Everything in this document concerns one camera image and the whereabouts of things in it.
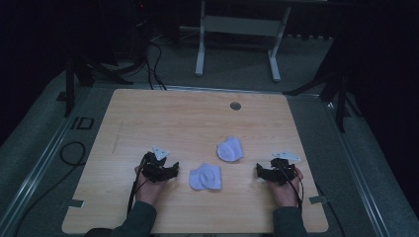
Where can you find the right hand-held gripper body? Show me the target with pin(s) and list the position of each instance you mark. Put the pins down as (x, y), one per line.
(281, 171)

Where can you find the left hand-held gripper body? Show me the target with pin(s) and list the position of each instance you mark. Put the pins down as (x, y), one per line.
(152, 168)

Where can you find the pale blue cloth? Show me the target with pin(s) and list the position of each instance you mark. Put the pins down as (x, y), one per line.
(206, 177)
(230, 149)

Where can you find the person's left hand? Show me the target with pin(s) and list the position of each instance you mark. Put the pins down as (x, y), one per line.
(148, 191)

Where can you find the person's right hand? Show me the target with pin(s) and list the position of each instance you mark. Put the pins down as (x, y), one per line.
(286, 194)

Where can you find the grey round table grommet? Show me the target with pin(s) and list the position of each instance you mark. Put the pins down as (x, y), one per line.
(235, 106)

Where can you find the black tripod stand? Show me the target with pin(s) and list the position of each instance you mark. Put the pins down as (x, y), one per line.
(69, 85)
(341, 98)

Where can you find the aluminium floor rail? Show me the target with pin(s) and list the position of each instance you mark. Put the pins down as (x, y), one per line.
(355, 171)
(36, 174)

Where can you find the white metal desk frame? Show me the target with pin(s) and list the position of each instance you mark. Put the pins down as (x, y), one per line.
(240, 26)

